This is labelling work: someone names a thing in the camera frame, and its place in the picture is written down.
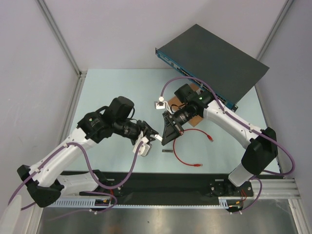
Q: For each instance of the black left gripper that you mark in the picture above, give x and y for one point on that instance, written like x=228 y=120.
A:
x=146 y=129

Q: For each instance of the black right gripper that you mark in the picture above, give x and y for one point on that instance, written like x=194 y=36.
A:
x=172 y=124

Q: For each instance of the silver SFP module black end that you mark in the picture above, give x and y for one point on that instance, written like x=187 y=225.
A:
x=158 y=137

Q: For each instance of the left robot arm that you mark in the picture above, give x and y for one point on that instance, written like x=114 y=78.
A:
x=44 y=180

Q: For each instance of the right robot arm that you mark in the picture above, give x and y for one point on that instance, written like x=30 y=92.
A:
x=259 y=144

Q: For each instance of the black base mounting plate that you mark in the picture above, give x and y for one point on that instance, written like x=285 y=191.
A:
x=162 y=189

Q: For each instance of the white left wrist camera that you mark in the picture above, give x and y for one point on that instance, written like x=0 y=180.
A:
x=142 y=145

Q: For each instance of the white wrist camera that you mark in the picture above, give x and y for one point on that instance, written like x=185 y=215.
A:
x=162 y=104
x=142 y=145

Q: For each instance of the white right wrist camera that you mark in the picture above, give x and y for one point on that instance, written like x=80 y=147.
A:
x=162 y=104

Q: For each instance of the blue network switch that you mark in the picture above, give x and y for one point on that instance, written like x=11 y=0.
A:
x=198 y=53

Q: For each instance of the white slotted cable duct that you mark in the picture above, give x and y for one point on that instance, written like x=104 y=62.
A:
x=93 y=202

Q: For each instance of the aluminium frame rail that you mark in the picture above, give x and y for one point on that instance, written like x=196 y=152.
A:
x=279 y=189

